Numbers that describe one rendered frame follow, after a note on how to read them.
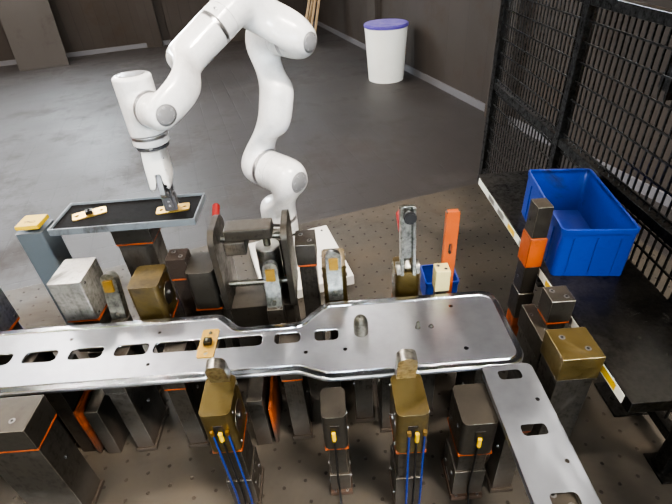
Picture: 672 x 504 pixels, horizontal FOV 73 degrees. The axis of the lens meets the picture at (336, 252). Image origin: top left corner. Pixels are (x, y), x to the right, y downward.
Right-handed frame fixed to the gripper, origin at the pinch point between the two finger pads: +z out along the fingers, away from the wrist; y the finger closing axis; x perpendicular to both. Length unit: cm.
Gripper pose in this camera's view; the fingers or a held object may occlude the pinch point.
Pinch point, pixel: (170, 200)
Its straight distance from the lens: 125.7
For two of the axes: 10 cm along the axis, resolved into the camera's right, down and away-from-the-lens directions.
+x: 9.8, -1.7, 1.3
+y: 2.1, 5.6, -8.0
